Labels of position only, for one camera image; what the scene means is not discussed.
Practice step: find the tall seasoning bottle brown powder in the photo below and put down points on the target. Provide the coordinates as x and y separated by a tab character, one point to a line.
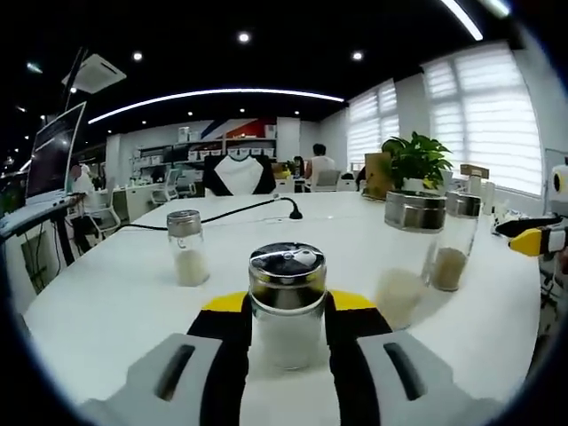
450	270

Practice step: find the group of white storage boxes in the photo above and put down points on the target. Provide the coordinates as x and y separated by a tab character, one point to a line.
208	154

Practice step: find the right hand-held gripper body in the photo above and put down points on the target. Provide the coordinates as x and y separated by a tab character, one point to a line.
560	186

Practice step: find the white low cabinet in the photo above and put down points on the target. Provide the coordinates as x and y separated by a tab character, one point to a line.
128	202

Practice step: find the short seasoning bottle white powder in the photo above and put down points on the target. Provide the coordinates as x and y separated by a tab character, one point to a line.
287	337

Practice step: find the wide white window blind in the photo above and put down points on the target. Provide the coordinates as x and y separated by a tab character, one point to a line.
483	120

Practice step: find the tall seasoning bottle beige powder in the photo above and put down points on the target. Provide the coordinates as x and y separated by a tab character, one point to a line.
415	210

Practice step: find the white standing desk black legs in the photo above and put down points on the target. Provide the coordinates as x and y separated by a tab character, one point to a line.
65	244

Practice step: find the round ceiling downlight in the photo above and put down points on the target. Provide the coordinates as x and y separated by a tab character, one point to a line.
137	56
243	37
357	56

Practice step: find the white ceiling air conditioner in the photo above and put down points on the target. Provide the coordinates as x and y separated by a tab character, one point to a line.
95	73

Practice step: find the white cylinder container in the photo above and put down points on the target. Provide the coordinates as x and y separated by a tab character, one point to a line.
481	195

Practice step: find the small cardboard box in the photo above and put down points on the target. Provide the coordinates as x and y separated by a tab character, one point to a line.
472	169

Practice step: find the white open laptop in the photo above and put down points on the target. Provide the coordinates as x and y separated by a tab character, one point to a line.
53	155

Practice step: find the brown paper bag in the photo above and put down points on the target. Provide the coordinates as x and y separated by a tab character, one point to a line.
377	175

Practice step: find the metal storage shelf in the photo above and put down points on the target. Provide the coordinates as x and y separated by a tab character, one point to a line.
222	141

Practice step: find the green potted plant white pot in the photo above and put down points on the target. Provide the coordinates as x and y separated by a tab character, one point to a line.
417	155

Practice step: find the curved ceiling strip light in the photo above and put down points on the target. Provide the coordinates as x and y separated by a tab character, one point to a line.
213	92

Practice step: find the short seasoning bottle beige powder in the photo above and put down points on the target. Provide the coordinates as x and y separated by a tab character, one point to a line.
191	270

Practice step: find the narrow white window blind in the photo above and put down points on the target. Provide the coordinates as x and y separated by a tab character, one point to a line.
373	128

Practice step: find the white office chair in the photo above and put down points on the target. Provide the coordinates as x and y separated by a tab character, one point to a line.
186	186
108	217
164	191

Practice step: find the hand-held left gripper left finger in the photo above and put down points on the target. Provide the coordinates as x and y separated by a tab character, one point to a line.
177	381

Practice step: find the long ceiling strip light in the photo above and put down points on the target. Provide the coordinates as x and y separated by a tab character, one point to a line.
474	30

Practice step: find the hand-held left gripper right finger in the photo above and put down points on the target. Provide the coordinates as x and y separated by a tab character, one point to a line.
399	381

